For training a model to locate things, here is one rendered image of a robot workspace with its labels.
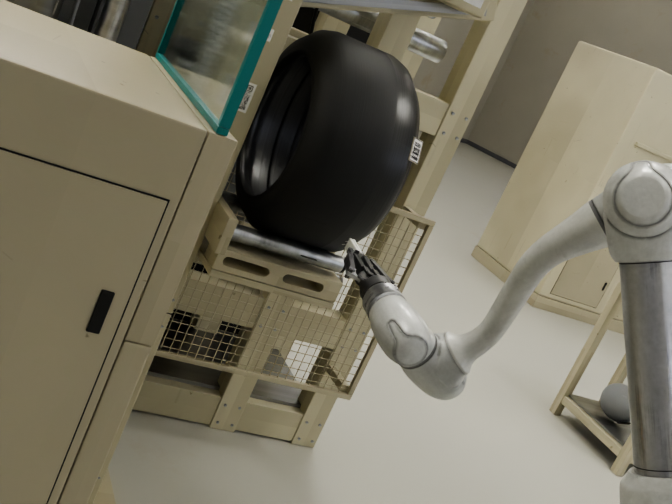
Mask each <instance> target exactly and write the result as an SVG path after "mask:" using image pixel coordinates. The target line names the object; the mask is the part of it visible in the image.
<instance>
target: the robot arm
mask: <svg viewBox="0 0 672 504"><path fill-rule="evenodd" d="M607 247H608V249H609V253H610V256H611V257H612V259H613V260H614V261H615V262H619V270H620V284H621V298H622V312H623V326H624V340H625V354H626V368H627V382H628V396H629V410H630V424H631V438H632V452H633V466H634V467H632V468H630V469H629V470H628V471H627V473H626V474H625V475H624V476H623V478H622V479H621V481H620V486H619V498H620V504H672V163H664V164H661V163H658V162H655V161H648V160H641V161H635V162H631V163H628V164H626V165H624V166H622V167H621V168H619V169H618V170H617V171H615V172H614V173H613V174H612V176H611V177H610V178H609V180H608V181H607V183H606V185H605V188H604V191H603V192H602V193H601V194H599V195H598V196H596V197H595V198H593V199H592V200H590V201H588V202H587V203H585V204H584V205H583V206H582V207H581V208H579V209H578V210H577V211H576V212H574V213H573V214H572V215H570V216H569V217H568V218H566V219H565V220H564V221H562V222H561V223H560V224H558V225H557V226H555V227H554V228H553V229H551V230H550V231H549V232H547V233H546V234H544V235H543V236H542V237H541V238H539V239H538V240H537V241H536V242H535V243H534V244H532V245H531V246H530V247H529V248H528V250H527V251H526V252H525V253H524V254H523V255H522V256H521V258H520V259H519V261H518V262H517V263H516V265H515V266H514V268H513V270H512V271H511V273H510V275H509V277H508V278H507V280H506V282H505V284H504V285H503V287H502V289H501V291H500V292H499V294H498V296H497V298H496V299H495V301H494V303H493V305H492V306H491V308H490V310H489V311H488V313H487V315H486V317H485V318H484V319H483V321H482V322H481V323H480V324H479V325H478V326H477V327H476V328H475V329H473V330H471V331H469V332H467V333H464V334H454V333H452V332H450V331H448V332H444V333H433V332H432V331H431V330H430V328H429V327H428V325H427V324H426V323H425V321H424V320H423V318H422V317H421V315H420V314H419V313H418V311H416V310H415V309H414V308H413V306H412V305H411V304H410V303H408V302H407V301H406V299H405V298H404V297H403V295H402V294H401V292H400V290H399V289H398V287H397V286H396V285H394V284H395V281H394V280H392V279H391V278H390V277H389V276H388V275H387V274H386V273H385V272H384V270H383V269H382V268H381V267H380V266H379V265H378V264H377V263H376V261H375V260H374V259H370V260H369V259H368V257H367V256H365V255H364V254H363V252H362V251H361V249H360V248H359V246H358V244H357V243H356V241H355V239H352V238H349V240H348V242H347V244H346V246H345V247H344V248H345V250H346V251H347V252H346V253H347V255H346V257H345V259H344V266H345V271H346V274H345V275H344V277H345V278H347V279H349V278H353V279H355V282H356V284H358V285H359V288H360V296H361V298H362V305H363V308H364V310H365V312H366V314H367V316H368V319H369V320H370V322H371V329H372V331H373V334H374V336H375V338H376V340H377V342H378V344H379V346H380V347H381V349H382V350H383V352H384V353H385V354H386V356H387V357H388V358H389V359H391V360H392V361H393V362H395V363H397V364H399V365H400V367H401V368H402V370H403V372H404V373H405V374H406V375H407V377H408V378H409V379H410V380H411V381H412V382H413V383H414V384H415V385H416V386H417V387H418V388H419V389H421V390H422V391H423V392H424V393H426V394H427V395H429V396H431V397H433V398H435V399H439V400H451V399H453V398H455V397H457V396H459V395H460V394H461V393H462V391H463V390H464V388H465V385H466V381H467V374H469V373H470V370H471V366H472V364H473V363H474V361H475V360H477V359H478V358H479V357H480V356H482V355H483V354H485V353H486V352H487V351H489V350H490V349H491V348H492V347H493V346H494V345H495V344H496V343H497V342H498V341H499V340H500V339H501V338H502V337H503V335H504V334H505V333H506V331H507V330H508V328H509V327H510V326H511V324H512V323H513V321H514V320H515V318H516V317H517V315H518V314H519V312H520V311H521V309H522V308H523V306H524V305H525V303H526V302H527V300H528V299H529V297H530V296H531V294H532V293H533V291H534V290H535V288H536V287H537V285H538V284H539V283H540V281H541V280H542V279H543V278H544V276H545V275H546V274H547V273H548V272H549V271H550V270H552V269H553V268H554V267H556V266H557V265H559V264H560V263H562V262H564V261H567V260H569V259H572V258H574V257H577V256H580V255H584V254H587V253H590V252H593V251H596V250H600V249H603V248H607ZM372 265H373V266H372Z"/></svg>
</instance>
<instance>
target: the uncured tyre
mask: <svg viewBox="0 0 672 504"><path fill-rule="evenodd" d="M419 127H420V108H419V101H418V96H417V93H416V90H415V86H414V83H413V80H412V77H411V75H410V73H409V71H408V69H407V68H406V67H405V66H404V65H403V64H402V63H401V62H400V61H399V60H397V59H396V58H395V57H394V56H392V55H391V54H388V53H386V52H384V51H381V50H379V49H377V48H375V47H372V46H370V45H368V44H365V43H363V42H361V41H358V40H356V39H354V38H352V37H349V36H347V35H345V34H342V33H340V32H337V31H329V30H318V31H315V32H313V33H311V34H309V35H306V36H304V37H302V38H300V39H298V40H296V41H294V42H293V43H292V44H290V45H289V46H288V47H287V48H286V49H285V50H284V51H283V52H282V53H281V55H280V56H279V59H278V61H277V64H276V66H275V68H274V71H273V73H272V76H271V78H270V80H269V83H268V85H267V88H266V90H265V92H264V95H263V97H262V100H261V102H260V104H259V107H258V109H257V112H256V114H255V116H254V119H253V121H252V124H251V126H250V128H249V131H248V133H247V136H246V138H245V140H244V143H243V145H242V148H241V150H240V152H239V155H238V157H237V163H236V175H235V184H236V194H237V198H238V202H239V204H240V206H241V208H242V210H243V212H244V214H245V216H246V218H247V220H248V222H249V223H250V225H251V226H253V227H254V228H255V229H257V230H259V231H263V232H266V233H269V234H272V235H276V236H279V237H282V238H285V239H288V240H292V241H295V242H298V243H301V244H305V245H308V246H311V247H314V248H317V249H321V250H324V251H327V252H338V251H342V250H345V248H344V247H345V246H340V244H342V243H343V242H344V241H346V240H347V239H348V240H349V238H352V239H355V240H357V241H356V243H357V242H359V241H360V240H362V239H363V238H365V237H366V236H368V235H369V234H370V233H371V232H373V231H374V230H375V229H376V228H377V227H378V226H379V224H380V223H381V222H382V221H383V220H384V218H385V217H386V216H387V214H388V213H389V211H390V210H391V208H392V207H393V205H394V204H395V202H396V200H397V198H398V196H399V194H400V193H401V190H402V188H403V186H404V184H405V182H406V179H407V177H408V174H409V171H410V169H411V166H412V162H411V161H410V160H408V158H409V154H410V150H411V146H412V142H413V138H414V137H416V138H418V136H419ZM303 216H304V217H307V218H310V219H313V220H316V221H319V222H322V223H325V224H326V225H325V224H322V223H319V222H316V221H312V220H309V219H306V218H303Z"/></svg>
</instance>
